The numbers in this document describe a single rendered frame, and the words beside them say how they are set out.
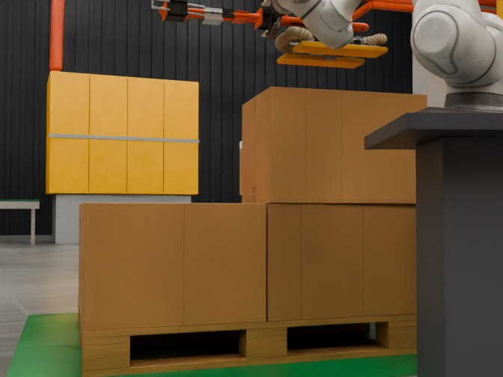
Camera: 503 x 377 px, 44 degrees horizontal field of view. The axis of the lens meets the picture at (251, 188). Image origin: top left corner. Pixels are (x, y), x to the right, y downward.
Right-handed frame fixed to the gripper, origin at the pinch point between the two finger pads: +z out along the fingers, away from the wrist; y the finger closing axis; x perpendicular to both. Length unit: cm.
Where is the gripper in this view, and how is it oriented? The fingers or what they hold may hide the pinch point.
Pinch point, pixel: (266, 19)
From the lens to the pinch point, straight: 242.9
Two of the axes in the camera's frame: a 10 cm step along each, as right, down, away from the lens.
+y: 0.0, 10.0, -0.3
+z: -2.7, 0.3, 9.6
